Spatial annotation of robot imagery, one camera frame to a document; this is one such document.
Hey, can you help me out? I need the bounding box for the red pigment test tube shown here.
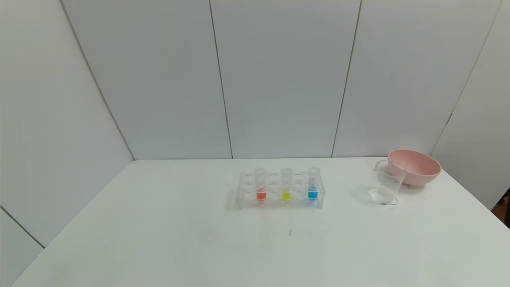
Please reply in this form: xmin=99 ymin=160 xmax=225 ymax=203
xmin=254 ymin=168 xmax=267 ymax=201

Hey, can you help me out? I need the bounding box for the blue pigment test tube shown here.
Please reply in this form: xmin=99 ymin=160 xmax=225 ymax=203
xmin=308 ymin=167 xmax=321 ymax=201

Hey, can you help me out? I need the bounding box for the clear acrylic test tube rack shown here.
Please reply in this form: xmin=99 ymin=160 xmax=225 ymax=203
xmin=235 ymin=171 xmax=326 ymax=210

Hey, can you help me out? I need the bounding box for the yellow pigment test tube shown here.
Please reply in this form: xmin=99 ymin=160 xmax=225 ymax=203
xmin=281 ymin=168 xmax=293 ymax=201

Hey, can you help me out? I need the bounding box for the clear glass beaker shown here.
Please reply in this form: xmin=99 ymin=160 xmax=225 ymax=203
xmin=369 ymin=160 xmax=407 ymax=206

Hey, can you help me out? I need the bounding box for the pink plastic bowl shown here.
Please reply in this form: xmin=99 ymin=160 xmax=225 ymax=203
xmin=388 ymin=149 xmax=442 ymax=187

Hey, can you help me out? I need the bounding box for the dark unidentified object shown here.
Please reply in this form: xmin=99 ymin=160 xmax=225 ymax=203
xmin=500 ymin=187 xmax=510 ymax=226

